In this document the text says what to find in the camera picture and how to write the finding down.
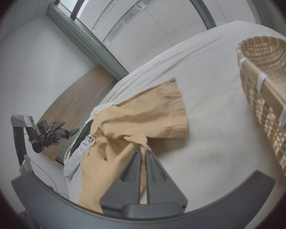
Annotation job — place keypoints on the pale blue garment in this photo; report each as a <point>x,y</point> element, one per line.
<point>73,161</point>

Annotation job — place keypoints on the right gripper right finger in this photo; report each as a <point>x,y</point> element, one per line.
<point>159,185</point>

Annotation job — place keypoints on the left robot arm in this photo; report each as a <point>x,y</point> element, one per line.
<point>37,139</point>

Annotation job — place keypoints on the tan shorts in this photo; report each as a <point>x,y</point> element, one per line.
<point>143,113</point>

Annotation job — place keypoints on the window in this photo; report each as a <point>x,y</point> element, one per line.
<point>145,15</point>

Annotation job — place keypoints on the round woven basket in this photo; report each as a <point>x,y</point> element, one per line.
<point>269,108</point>

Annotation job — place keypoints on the grey-green curtain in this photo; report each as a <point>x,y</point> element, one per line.
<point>262,6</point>
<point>90,44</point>

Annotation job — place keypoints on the bed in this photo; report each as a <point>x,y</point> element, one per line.
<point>216,85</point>

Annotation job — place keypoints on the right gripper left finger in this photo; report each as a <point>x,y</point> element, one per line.
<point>128,180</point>

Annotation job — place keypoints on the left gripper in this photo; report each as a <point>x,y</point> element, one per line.
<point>59,133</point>

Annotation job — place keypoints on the white garment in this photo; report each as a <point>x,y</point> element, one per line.
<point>100,111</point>

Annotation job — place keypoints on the black garment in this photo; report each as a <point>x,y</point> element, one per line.
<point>82,135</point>

